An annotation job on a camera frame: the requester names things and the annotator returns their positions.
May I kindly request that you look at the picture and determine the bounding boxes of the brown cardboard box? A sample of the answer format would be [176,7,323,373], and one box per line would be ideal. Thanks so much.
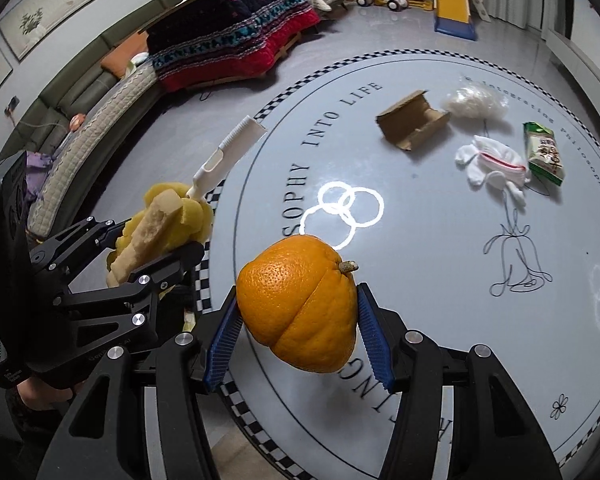
[376,90,452,153]

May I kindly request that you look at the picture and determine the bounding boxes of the yellow sponge brush white handle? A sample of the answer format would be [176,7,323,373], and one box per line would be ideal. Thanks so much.
[105,114,268,306]

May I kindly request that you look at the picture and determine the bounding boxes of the yellow toy slide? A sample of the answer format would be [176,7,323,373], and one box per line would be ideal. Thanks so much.
[425,0,492,41]

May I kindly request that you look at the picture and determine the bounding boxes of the white glove with red trim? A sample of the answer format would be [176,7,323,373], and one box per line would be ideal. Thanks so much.
[485,170,531,207]
[455,135,527,187]

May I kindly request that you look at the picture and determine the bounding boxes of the crumpled white plastic bag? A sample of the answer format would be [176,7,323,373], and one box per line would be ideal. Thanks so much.
[440,74,510,121]

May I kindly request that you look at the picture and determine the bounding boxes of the framed plant picture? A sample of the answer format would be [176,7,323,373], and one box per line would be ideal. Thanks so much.
[0,0,98,63]

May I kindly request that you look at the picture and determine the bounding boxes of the white low cabinet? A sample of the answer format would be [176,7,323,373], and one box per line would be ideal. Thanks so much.
[545,25,600,111]

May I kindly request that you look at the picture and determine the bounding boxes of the orange fruit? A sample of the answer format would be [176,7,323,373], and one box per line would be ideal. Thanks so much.
[236,234,359,374]

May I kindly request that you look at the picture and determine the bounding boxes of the green snack packet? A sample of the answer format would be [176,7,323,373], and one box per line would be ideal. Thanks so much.
[524,121,567,188]

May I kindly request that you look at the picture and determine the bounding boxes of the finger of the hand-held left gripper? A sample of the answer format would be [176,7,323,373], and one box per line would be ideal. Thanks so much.
[29,216,133,291]
[50,240,206,376]

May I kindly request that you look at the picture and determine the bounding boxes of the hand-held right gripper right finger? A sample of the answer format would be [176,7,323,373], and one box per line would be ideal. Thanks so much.
[356,282,563,480]

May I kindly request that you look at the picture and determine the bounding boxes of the person's left hand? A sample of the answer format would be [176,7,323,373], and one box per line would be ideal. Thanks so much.
[17,377,77,413]

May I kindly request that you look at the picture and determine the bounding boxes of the green sofa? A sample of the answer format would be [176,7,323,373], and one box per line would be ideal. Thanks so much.
[17,0,221,241]

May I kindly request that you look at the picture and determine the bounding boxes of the orange cushion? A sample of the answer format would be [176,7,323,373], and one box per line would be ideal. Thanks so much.
[100,37,148,78]

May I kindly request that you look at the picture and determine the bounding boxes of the dark patterned blanket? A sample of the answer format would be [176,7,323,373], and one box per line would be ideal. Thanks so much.
[145,0,322,93]

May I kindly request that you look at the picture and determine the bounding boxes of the beige foam piece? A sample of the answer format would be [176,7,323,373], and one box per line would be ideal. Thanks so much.
[105,190,186,288]

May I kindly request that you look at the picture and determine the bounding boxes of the purple cloth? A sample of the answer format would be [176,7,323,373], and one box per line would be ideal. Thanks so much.
[25,152,57,201]

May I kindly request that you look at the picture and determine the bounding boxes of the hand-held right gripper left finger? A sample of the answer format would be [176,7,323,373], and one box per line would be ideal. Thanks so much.
[37,292,243,480]

